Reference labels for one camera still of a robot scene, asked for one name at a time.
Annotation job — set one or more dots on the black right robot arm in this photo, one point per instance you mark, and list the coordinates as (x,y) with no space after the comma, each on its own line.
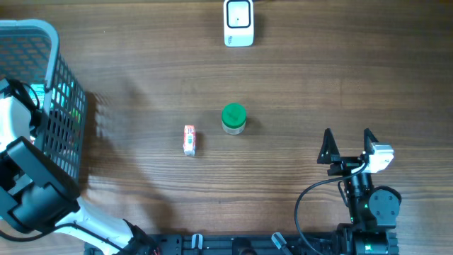
(373,210)

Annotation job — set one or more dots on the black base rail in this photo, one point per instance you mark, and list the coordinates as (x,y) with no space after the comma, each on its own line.
(176,244)

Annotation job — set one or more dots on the green lid small jar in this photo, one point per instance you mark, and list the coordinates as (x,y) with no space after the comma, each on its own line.
(234,118)

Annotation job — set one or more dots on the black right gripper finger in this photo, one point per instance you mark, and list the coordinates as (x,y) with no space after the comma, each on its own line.
(329,153)
(369,141)

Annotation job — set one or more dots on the grey plastic mesh basket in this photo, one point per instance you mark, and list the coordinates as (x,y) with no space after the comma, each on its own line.
(30,53)

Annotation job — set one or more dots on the white barcode scanner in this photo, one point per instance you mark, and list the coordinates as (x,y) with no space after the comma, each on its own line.
(238,23)

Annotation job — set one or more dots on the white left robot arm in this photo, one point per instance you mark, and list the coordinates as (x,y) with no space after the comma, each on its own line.
(37,195)

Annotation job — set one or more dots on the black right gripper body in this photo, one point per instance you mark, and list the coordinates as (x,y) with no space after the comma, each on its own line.
(345,165)

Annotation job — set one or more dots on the mint wet wipes packet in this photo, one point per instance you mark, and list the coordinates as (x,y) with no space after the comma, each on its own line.
(37,93)

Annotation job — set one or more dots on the small orange white box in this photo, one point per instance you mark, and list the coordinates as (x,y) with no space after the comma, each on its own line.
(189,140)

